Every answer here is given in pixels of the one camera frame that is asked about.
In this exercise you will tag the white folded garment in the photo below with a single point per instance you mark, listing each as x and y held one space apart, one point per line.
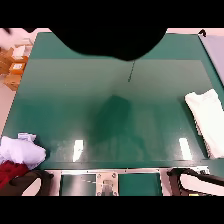
208 116

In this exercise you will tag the black garment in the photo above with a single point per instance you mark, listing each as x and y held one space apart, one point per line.
110 41

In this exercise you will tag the cardboard box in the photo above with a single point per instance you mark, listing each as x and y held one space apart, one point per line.
12 81
17 67
13 55

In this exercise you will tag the silver frame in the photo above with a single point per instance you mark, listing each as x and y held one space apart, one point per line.
106 185

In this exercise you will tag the red garment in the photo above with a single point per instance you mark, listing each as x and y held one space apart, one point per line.
10 170

